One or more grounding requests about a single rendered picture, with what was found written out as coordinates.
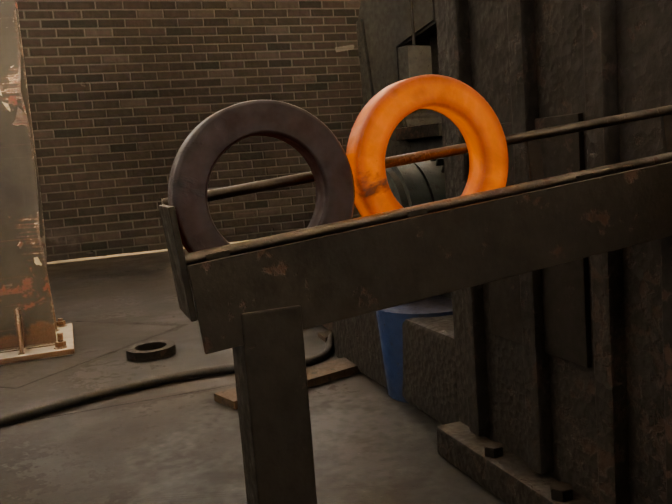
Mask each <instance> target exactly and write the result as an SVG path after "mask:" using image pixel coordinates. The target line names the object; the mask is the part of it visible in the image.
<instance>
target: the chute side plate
mask: <svg viewBox="0 0 672 504"><path fill-rule="evenodd" d="M669 236H672V161H671V162H666V163H661V164H657V165H652V166H647V167H643V168H638V169H633V170H629V171H624V172H619V173H615V174H610V175H606V176H601V177H596V178H592V179H587V180H582V181H578V182H573V183H568V184H564V185H559V186H554V187H550V188H545V189H540V190H536V191H531V192H526V193H522V194H517V195H512V196H508V197H503V198H498V199H494V200H489V201H484V202H480V203H475V204H470V205H466V206H461V207H456V208H452V209H447V210H442V211H438V212H433V213H428V214H424V215H419V216H414V217H410V218H405V219H401V220H396V221H391V222H387V223H382V224H377V225H373V226H368V227H363V228H359V229H354V230H349V231H345V232H340V233H335V234H331V235H326V236H321V237H317V238H312V239H307V240H303V241H298V242H293V243H289V244H284V245H279V246H275V247H270V248H265V249H261V250H256V251H251V252H247V253H242V254H237V255H233V256H228V257H223V258H219V259H214V260H209V261H205V262H200V263H196V264H191V265H188V266H187V269H188V273H189V278H190V283H191V288H192V293H193V298H194V303H195V308H196V313H197V318H198V323H199V328H200V333H201V338H202V343H203V348H204V353H205V354H210V353H214V352H218V351H222V350H226V349H230V348H233V347H237V346H241V345H244V343H243V332H242V321H241V314H242V313H247V312H254V311H261V310H268V309H275V308H282V307H289V306H296V305H300V306H301V313H302V325H303V330H304V329H308V328H312V327H316V326H320V325H324V324H328V323H331V322H335V321H339V320H343V319H347V318H351V317H355V316H359V315H363V314H367V313H371V312H375V311H379V310H382V309H386V308H390V307H394V306H398V305H402V304H406V303H410V302H414V301H418V300H422V299H426V298H429V297H433V296H437V295H441V294H445V293H449V292H453V291H457V290H461V289H465V288H469V287H473V286H477V285H480V284H484V283H488V282H492V281H496V280H500V279H504V278H508V277H512V276H516V275H520V274H524V273H528V272H531V271H535V270H539V269H543V268H547V267H551V266H555V265H559V264H563V263H567V262H571V261H575V260H578V259H582V258H586V257H590V256H594V255H598V254H602V253H606V252H610V251H614V250H618V249H622V248H626V247H629V246H633V245H637V244H641V243H645V242H649V241H653V240H657V239H661V238H665V237H669Z"/></svg>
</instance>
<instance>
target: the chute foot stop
mask: <svg viewBox="0 0 672 504"><path fill-rule="evenodd" d="M159 210H160V215H161V220H162V225H163V229H164V234H165V239H166V244H167V249H168V254H169V259H170V264H171V269H172V273H173V278H174V283H175V288H176V293H177V298H178V303H179V308H180V310H181V311H182V312H183V313H184V314H185V315H186V316H187V317H188V318H189V319H190V321H191V322H193V321H197V315H196V310H195V305H194V300H193V295H192V290H191V285H190V280H189V275H188V270H187V265H186V260H185V255H184V250H183V245H182V240H181V235H180V230H179V225H178V220H177V215H176V210H175V207H174V206H169V205H165V204H162V205H159Z"/></svg>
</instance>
